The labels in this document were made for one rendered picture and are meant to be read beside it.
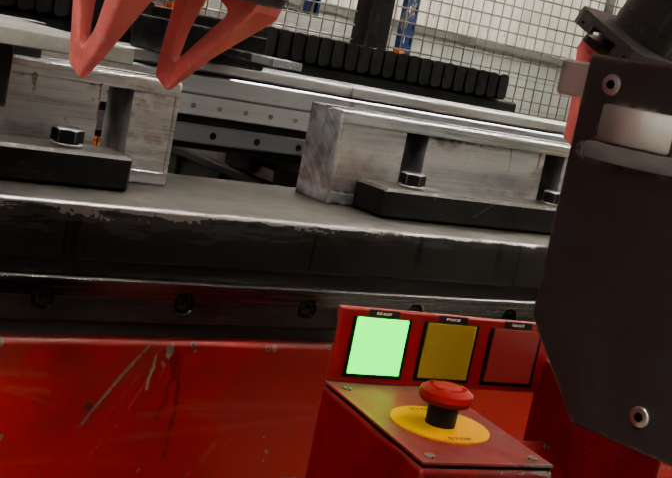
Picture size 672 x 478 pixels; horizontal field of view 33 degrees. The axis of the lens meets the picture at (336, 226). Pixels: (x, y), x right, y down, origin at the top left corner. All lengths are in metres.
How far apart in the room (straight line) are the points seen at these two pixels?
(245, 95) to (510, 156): 0.32
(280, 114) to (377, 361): 0.58
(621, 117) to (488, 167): 0.77
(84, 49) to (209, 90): 0.77
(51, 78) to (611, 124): 0.60
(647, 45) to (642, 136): 0.39
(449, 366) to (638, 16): 0.30
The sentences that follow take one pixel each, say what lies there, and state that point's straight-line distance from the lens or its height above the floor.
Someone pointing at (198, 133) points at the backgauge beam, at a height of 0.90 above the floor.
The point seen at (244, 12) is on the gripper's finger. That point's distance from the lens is 0.59.
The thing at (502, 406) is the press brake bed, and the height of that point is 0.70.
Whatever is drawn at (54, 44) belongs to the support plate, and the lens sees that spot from 0.73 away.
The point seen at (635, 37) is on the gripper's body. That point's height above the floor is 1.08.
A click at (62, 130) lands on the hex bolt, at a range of 0.97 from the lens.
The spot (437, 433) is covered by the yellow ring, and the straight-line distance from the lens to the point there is 0.81.
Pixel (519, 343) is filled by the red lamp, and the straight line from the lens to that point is 0.95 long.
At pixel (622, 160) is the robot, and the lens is 0.50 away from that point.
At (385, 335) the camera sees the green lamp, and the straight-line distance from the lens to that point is 0.89.
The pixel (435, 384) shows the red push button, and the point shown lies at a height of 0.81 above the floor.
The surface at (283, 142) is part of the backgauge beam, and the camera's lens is 1.41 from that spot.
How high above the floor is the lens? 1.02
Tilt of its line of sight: 8 degrees down
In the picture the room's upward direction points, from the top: 11 degrees clockwise
